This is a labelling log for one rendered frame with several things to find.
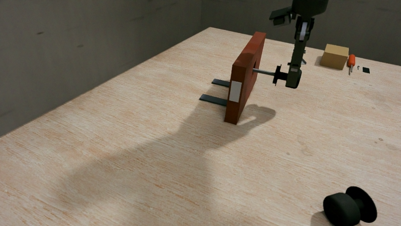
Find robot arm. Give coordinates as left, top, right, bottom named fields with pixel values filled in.
left=269, top=6, right=297, bottom=28

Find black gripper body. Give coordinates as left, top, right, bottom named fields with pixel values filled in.
left=291, top=0, right=329, bottom=32

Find brown cardboard box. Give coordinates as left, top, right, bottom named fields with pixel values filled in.
left=320, top=44, right=349, bottom=70

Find orange-handled screwdriver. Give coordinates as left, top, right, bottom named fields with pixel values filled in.
left=348, top=55, right=355, bottom=73

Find black door knob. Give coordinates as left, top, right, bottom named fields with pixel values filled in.
left=252, top=64, right=302, bottom=89
left=323, top=186, right=377, bottom=226

